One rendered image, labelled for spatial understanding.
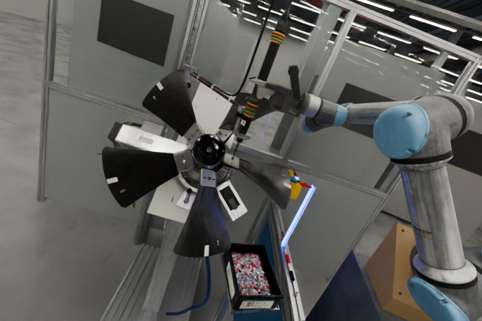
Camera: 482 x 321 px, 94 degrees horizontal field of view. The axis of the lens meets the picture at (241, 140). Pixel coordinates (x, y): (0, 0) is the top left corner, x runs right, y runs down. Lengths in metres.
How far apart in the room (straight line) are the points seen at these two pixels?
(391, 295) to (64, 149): 2.04
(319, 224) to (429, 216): 1.43
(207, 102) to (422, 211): 0.95
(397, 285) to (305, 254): 1.35
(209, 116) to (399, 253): 0.94
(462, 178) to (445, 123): 4.22
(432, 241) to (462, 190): 4.23
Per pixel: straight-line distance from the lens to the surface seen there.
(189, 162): 0.87
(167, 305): 1.74
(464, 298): 0.78
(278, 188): 0.88
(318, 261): 2.33
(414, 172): 0.64
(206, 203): 0.83
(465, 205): 5.08
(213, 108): 1.19
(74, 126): 1.98
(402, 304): 0.98
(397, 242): 0.98
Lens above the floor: 1.55
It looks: 19 degrees down
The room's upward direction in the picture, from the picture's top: 20 degrees clockwise
